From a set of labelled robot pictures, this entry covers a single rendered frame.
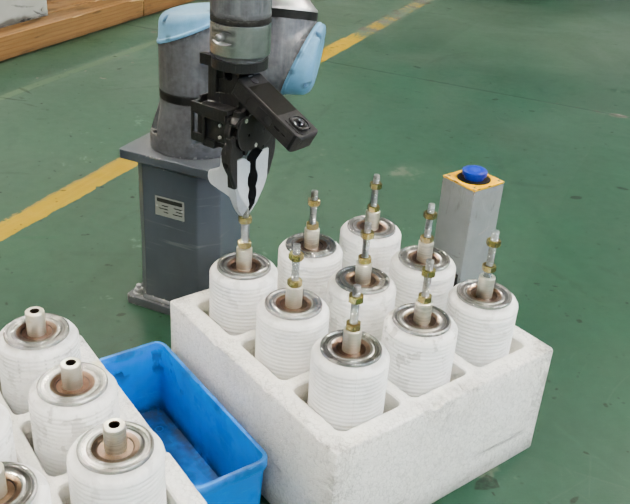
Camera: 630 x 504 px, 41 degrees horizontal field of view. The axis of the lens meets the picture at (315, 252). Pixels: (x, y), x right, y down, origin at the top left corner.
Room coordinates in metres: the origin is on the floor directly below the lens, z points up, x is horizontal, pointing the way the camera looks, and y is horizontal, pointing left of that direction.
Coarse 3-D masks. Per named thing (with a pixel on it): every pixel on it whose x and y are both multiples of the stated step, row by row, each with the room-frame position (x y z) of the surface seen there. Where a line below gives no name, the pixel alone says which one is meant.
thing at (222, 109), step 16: (208, 64) 1.03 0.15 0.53; (224, 64) 0.99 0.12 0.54; (240, 64) 0.99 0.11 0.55; (256, 64) 1.00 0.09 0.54; (208, 80) 1.03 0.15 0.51; (224, 80) 1.02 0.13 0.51; (208, 96) 1.03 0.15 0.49; (224, 96) 1.02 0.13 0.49; (192, 112) 1.02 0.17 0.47; (208, 112) 1.01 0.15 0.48; (224, 112) 0.99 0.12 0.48; (240, 112) 0.99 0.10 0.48; (192, 128) 1.02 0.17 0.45; (208, 128) 1.02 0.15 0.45; (224, 128) 1.00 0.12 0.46; (240, 128) 0.98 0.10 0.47; (256, 128) 1.01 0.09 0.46; (208, 144) 1.01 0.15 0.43; (224, 144) 1.00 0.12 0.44; (240, 144) 0.98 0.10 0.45; (256, 144) 1.01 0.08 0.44
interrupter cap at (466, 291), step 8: (472, 280) 1.02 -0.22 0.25; (464, 288) 0.99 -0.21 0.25; (472, 288) 1.00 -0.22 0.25; (496, 288) 1.00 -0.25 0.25; (504, 288) 1.00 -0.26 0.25; (464, 296) 0.97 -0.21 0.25; (472, 296) 0.98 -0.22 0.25; (496, 296) 0.98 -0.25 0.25; (504, 296) 0.98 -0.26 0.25; (472, 304) 0.95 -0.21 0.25; (480, 304) 0.96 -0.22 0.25; (488, 304) 0.96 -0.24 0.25; (496, 304) 0.96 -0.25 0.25; (504, 304) 0.96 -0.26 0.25
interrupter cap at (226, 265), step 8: (224, 256) 1.04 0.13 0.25; (232, 256) 1.04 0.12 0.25; (256, 256) 1.05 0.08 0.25; (224, 264) 1.01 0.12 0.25; (232, 264) 1.02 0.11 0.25; (256, 264) 1.02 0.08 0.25; (264, 264) 1.02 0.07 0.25; (224, 272) 0.99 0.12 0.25; (232, 272) 0.99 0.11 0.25; (240, 272) 1.00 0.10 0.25; (248, 272) 1.00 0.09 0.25; (256, 272) 1.00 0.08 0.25; (264, 272) 1.00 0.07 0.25
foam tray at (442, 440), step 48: (192, 336) 0.98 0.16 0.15; (240, 336) 0.95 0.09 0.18; (528, 336) 1.00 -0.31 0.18; (240, 384) 0.88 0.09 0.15; (288, 384) 0.85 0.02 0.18; (480, 384) 0.88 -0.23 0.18; (528, 384) 0.95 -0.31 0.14; (288, 432) 0.80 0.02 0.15; (336, 432) 0.77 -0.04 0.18; (384, 432) 0.77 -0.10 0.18; (432, 432) 0.83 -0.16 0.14; (480, 432) 0.89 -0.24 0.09; (528, 432) 0.96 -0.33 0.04; (288, 480) 0.79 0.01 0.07; (336, 480) 0.73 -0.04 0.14; (384, 480) 0.78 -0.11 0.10; (432, 480) 0.84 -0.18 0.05
